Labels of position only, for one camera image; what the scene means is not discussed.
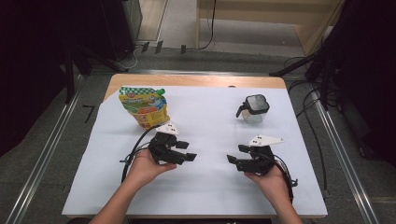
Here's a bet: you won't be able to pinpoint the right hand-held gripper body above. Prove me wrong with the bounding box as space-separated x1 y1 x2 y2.
236 133 285 175

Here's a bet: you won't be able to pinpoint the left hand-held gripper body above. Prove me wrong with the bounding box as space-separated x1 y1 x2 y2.
148 122 189 166

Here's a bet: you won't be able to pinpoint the clear jar with black lid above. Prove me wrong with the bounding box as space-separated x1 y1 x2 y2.
235 93 271 125

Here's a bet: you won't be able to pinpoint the yellow spout pouch green checks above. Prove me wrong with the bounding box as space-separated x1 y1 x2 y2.
118 86 171 130

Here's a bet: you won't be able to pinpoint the person's right hand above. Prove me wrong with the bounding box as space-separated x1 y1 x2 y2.
244 164 292 206

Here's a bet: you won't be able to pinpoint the person's left hand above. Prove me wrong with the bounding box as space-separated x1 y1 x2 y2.
125 148 178 191

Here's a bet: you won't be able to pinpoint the black metal stand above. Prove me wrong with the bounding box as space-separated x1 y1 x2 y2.
63 40 125 105
268 36 339 110

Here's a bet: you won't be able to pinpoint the dark cabinet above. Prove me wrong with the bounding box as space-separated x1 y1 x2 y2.
98 0 144 63

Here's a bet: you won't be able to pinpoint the light wooden shelf unit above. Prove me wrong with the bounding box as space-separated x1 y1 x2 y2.
195 0 345 58

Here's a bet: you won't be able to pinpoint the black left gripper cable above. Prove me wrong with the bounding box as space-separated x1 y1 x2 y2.
119 124 161 185

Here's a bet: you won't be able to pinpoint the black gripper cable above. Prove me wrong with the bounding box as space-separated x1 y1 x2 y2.
274 153 300 203
119 124 161 185

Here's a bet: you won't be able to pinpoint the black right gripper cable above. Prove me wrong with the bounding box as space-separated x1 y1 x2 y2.
274 153 300 203

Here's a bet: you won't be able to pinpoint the black floor cables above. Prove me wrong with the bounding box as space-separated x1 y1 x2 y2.
283 55 330 191

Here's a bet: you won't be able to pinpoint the long metal floor rail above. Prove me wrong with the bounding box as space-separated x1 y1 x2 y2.
310 88 380 224
4 74 84 224

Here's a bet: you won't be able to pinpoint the white floor cable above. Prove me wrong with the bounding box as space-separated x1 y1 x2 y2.
123 46 140 70

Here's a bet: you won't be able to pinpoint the black hanging cable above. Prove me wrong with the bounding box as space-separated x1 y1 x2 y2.
198 0 218 51

